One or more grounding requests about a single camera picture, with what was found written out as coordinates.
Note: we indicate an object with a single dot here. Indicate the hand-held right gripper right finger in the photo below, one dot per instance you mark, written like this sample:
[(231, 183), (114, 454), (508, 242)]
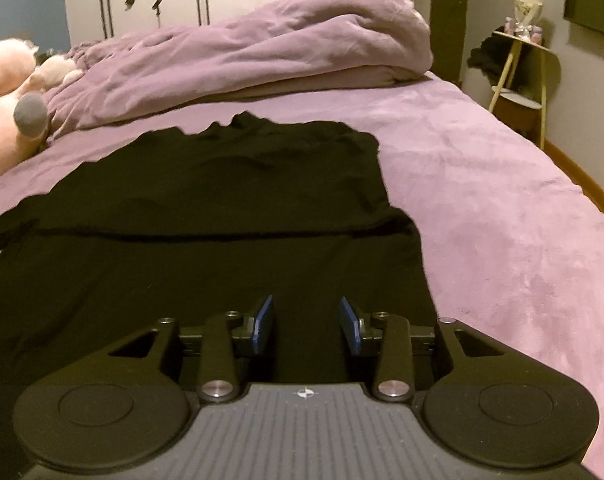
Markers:
[(346, 325)]

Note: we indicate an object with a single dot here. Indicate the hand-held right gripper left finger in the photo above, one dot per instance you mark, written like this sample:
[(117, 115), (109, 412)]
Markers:
[(265, 324)]

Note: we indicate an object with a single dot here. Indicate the black shirt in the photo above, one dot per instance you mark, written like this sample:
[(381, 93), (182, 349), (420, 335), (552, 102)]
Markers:
[(217, 220)]

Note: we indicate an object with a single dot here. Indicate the purple pillow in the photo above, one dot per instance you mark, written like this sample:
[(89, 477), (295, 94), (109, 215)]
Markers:
[(262, 55)]

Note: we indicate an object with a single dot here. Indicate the round side table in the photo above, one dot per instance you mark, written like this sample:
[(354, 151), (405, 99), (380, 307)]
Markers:
[(524, 100)]

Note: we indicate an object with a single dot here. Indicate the dark cloth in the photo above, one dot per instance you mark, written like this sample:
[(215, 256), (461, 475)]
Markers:
[(486, 59)]

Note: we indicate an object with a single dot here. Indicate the dark curtain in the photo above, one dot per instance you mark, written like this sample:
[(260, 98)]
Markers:
[(451, 15)]

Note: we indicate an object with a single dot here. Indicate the white plush toy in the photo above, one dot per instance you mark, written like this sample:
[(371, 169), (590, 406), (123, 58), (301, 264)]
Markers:
[(57, 71)]

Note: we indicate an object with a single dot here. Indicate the pink plush toy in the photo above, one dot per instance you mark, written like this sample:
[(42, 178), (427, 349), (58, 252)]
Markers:
[(7, 110)]

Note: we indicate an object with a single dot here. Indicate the wrapped flower bouquet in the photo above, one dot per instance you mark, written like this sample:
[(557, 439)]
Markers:
[(526, 2)]

